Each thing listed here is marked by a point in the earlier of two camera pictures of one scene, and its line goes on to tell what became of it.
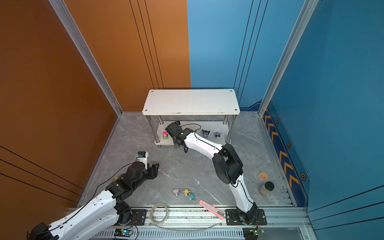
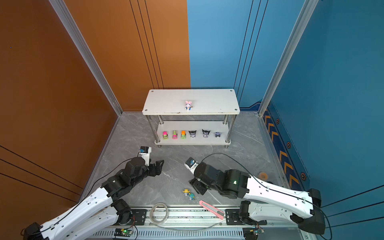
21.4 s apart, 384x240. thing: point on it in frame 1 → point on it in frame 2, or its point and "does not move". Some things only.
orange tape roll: [263, 177] does not move
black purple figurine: [205, 133] does not move
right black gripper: [175, 144] → [195, 183]
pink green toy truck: [165, 135] does not move
